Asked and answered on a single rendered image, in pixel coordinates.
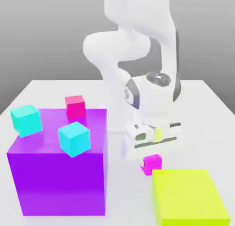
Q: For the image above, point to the large yellow-green box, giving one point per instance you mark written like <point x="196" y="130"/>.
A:
<point x="187" y="196"/>

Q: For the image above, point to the small cyan cube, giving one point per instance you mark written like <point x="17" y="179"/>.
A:
<point x="74" y="139"/>
<point x="25" y="120"/>

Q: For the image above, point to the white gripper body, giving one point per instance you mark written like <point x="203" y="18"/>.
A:
<point x="146" y="150"/>

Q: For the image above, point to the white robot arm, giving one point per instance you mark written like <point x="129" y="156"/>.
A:
<point x="128" y="46"/>

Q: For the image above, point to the small magenta cube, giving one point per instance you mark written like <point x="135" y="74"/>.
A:
<point x="152" y="164"/>

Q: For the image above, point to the large purple box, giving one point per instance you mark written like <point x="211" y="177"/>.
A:
<point x="57" y="174"/>

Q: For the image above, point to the small pink cube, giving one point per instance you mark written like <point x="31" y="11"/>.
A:
<point x="75" y="108"/>

